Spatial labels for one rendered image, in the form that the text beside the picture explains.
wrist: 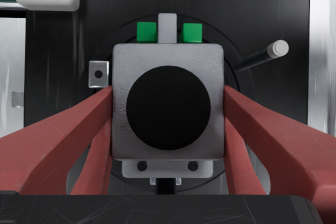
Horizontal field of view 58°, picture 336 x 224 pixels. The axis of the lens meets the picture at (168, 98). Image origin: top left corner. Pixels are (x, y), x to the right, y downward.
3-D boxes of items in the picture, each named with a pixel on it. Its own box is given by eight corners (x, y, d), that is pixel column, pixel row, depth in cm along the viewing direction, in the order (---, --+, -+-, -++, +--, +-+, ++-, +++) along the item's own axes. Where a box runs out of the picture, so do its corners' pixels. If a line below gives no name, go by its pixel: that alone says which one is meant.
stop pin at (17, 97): (43, 106, 30) (24, 107, 26) (31, 106, 30) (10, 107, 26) (43, 92, 30) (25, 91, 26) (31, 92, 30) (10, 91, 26)
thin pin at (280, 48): (243, 71, 23) (289, 55, 15) (233, 70, 23) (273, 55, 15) (244, 60, 23) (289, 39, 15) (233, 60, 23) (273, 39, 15)
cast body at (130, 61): (205, 168, 17) (233, 201, 10) (128, 168, 17) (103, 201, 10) (204, 24, 18) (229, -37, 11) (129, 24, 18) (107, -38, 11)
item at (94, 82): (112, 89, 23) (108, 88, 22) (92, 88, 23) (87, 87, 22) (112, 63, 23) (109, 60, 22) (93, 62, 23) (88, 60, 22)
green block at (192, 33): (194, 54, 23) (202, 42, 18) (178, 54, 23) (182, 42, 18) (194, 39, 23) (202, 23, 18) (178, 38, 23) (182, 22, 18)
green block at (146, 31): (157, 53, 23) (156, 41, 18) (142, 53, 23) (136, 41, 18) (158, 38, 23) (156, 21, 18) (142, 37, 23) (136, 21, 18)
